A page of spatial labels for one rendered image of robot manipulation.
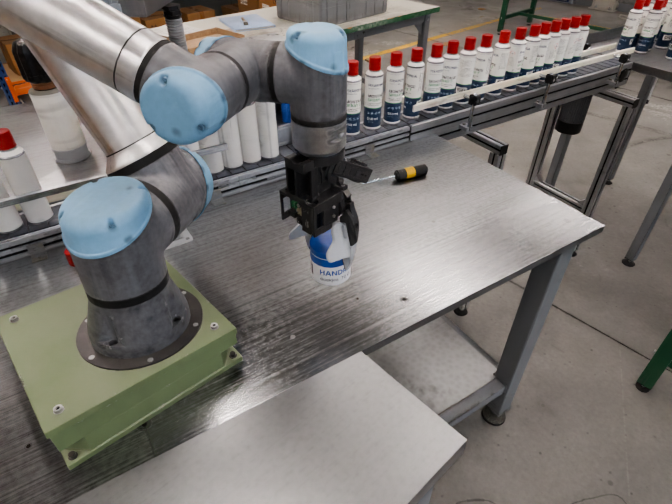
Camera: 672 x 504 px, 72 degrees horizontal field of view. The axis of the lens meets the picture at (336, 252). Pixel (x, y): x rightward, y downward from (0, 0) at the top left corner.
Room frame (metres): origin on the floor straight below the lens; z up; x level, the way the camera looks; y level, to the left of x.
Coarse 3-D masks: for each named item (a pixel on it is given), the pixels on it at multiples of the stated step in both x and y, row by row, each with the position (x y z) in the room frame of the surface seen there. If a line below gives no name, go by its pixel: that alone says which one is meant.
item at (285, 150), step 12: (360, 132) 1.29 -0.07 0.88; (372, 132) 1.29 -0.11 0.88; (288, 144) 1.21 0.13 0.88; (240, 168) 1.07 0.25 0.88; (252, 168) 1.08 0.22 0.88; (60, 204) 0.90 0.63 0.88; (24, 216) 0.86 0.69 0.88; (24, 228) 0.81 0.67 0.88; (36, 228) 0.81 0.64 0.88; (0, 240) 0.77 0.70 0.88
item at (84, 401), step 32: (192, 288) 0.60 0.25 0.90; (0, 320) 0.52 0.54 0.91; (32, 320) 0.52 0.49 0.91; (64, 320) 0.52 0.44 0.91; (192, 320) 0.51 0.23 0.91; (224, 320) 0.52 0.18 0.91; (32, 352) 0.45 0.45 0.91; (64, 352) 0.45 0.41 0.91; (96, 352) 0.45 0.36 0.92; (160, 352) 0.45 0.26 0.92; (192, 352) 0.45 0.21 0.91; (224, 352) 0.49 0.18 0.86; (32, 384) 0.39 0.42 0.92; (64, 384) 0.39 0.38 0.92; (96, 384) 0.39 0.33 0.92; (128, 384) 0.39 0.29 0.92; (160, 384) 0.41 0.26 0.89; (192, 384) 0.44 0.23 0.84; (64, 416) 0.34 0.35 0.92; (96, 416) 0.35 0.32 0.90; (128, 416) 0.37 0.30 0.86; (64, 448) 0.32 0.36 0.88; (96, 448) 0.34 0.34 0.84
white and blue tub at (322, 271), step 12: (312, 240) 0.62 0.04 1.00; (324, 240) 0.62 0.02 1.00; (312, 252) 0.60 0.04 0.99; (324, 252) 0.58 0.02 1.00; (312, 264) 0.60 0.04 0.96; (324, 264) 0.58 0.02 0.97; (336, 264) 0.58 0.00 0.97; (312, 276) 0.60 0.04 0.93; (324, 276) 0.58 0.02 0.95; (336, 276) 0.58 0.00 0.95; (348, 276) 0.60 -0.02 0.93
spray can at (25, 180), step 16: (0, 128) 0.86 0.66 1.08; (0, 144) 0.83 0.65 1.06; (16, 144) 0.86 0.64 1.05; (0, 160) 0.82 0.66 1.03; (16, 160) 0.83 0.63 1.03; (16, 176) 0.82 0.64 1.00; (32, 176) 0.85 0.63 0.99; (16, 192) 0.82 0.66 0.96; (32, 208) 0.82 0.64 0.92; (48, 208) 0.85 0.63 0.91; (32, 224) 0.82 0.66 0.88
